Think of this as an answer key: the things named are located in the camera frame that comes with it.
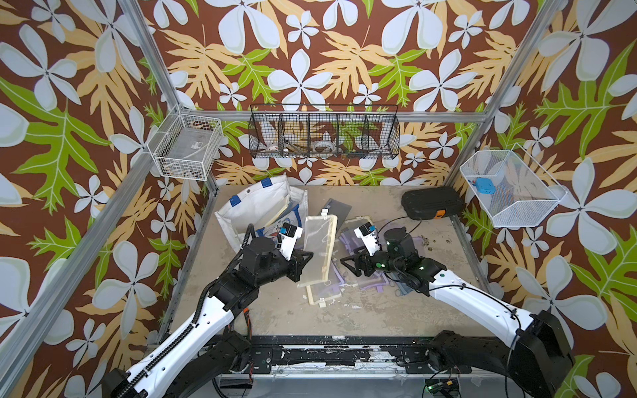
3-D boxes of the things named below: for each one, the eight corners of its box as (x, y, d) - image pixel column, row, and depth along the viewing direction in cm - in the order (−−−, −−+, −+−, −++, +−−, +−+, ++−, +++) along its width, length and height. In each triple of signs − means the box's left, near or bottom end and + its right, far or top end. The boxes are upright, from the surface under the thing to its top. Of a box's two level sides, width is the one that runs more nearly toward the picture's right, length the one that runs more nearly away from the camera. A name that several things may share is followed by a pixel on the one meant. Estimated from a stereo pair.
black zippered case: (406, 219, 110) (409, 211, 106) (399, 194, 119) (401, 186, 115) (467, 219, 110) (472, 212, 106) (455, 194, 119) (460, 187, 115)
